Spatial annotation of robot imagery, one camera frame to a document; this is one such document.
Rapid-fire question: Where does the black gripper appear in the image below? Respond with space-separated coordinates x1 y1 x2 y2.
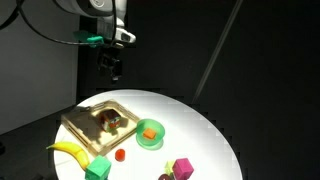
97 48 123 82

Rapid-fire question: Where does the shallow wooden box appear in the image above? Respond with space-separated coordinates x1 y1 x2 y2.
60 98 141 158

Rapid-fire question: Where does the yellow toy banana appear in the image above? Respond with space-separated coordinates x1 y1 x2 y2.
45 141 91 171

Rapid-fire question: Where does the maroon round toy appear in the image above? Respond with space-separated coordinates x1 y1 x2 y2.
157 173 174 180

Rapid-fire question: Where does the orange block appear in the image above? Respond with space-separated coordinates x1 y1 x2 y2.
143 128 158 140

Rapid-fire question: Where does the green plastic bowl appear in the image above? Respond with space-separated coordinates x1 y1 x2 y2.
135 118 166 150

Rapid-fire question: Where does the small red cylinder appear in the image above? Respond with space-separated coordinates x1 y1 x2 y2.
114 148 127 163

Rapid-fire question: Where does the green cube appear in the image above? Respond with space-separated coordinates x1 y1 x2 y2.
84 155 112 180

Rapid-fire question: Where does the small yellow-green block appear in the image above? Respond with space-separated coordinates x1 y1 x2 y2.
164 160 176 176

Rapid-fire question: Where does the magenta cube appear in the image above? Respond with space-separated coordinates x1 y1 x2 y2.
172 157 195 180

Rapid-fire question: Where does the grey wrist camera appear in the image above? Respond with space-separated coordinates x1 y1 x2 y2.
114 27 137 45

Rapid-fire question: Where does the teal camera mount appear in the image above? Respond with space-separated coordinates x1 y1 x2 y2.
73 29 105 48

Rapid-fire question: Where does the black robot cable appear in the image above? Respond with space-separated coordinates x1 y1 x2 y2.
0 0 108 48

